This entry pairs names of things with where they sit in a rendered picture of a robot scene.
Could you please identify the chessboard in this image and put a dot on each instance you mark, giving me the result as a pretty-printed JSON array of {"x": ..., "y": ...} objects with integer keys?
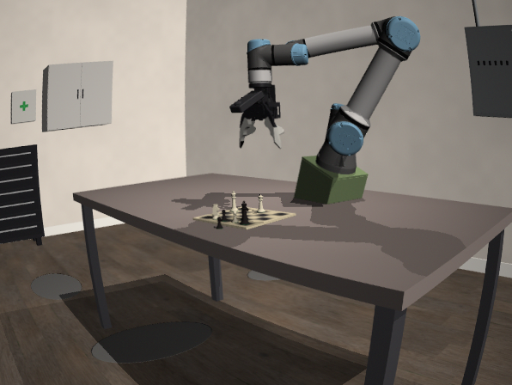
[{"x": 255, "y": 218}]

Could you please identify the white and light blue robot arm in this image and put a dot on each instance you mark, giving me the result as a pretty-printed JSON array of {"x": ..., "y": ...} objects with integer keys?
[{"x": 345, "y": 137}]

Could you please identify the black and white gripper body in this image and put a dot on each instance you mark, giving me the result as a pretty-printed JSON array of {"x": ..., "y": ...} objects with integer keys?
[{"x": 257, "y": 111}]

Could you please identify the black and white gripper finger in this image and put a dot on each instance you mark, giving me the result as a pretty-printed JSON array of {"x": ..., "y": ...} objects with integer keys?
[
  {"x": 245, "y": 128},
  {"x": 275, "y": 130}
]

